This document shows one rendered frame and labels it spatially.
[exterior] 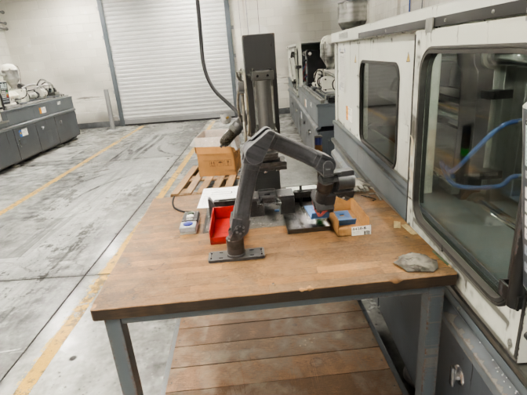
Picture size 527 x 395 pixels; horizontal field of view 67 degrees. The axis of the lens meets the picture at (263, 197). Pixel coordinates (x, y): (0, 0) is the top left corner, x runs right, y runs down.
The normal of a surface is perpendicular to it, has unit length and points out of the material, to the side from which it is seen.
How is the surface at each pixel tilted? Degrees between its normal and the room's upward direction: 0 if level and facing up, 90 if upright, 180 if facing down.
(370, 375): 0
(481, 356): 33
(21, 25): 89
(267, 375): 0
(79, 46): 90
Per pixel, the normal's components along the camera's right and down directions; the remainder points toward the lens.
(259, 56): 0.07, 0.33
